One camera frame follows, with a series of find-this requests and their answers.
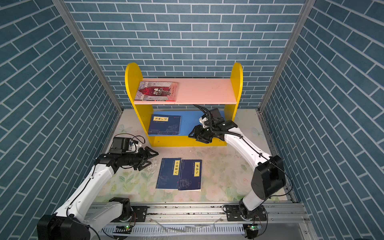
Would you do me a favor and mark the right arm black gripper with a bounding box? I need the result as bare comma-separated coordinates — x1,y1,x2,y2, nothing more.
188,123,216,143

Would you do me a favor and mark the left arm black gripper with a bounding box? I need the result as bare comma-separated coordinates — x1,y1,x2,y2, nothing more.
121,145,159,170

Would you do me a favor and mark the blue book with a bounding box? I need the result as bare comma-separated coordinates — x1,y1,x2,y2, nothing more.
148,114,182,136
156,158,182,190

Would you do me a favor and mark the blue book underneath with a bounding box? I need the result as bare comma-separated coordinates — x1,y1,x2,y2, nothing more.
178,159,203,191

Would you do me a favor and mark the illustrated red grey book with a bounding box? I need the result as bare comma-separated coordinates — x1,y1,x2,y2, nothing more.
135,81,178,102

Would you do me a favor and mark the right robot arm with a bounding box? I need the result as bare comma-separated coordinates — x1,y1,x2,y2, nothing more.
189,105,287,220

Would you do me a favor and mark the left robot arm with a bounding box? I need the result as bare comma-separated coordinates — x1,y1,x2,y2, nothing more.
37,137,159,240

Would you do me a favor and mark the floral table mat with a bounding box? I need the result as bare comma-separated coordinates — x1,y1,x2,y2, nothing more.
94,109,271,203

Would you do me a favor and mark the yellow wooden bookshelf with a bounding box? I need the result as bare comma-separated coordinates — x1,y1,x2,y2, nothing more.
125,63,244,147

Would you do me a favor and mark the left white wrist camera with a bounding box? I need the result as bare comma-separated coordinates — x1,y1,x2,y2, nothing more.
126,142,142,153

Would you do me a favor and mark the black corrugated cable right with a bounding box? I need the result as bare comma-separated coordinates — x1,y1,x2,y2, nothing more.
193,104,244,139

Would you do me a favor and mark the aluminium front rail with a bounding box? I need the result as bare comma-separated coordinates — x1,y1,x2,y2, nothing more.
98,202,316,240

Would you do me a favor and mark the aluminium corner post right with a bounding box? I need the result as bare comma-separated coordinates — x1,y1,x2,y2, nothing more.
258,0,316,113

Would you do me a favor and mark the aluminium corner post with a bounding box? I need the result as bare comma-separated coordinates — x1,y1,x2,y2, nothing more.
52,0,124,114
258,0,316,113

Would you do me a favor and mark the aluminium corner post left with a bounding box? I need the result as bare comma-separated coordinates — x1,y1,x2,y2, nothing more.
52,0,124,114

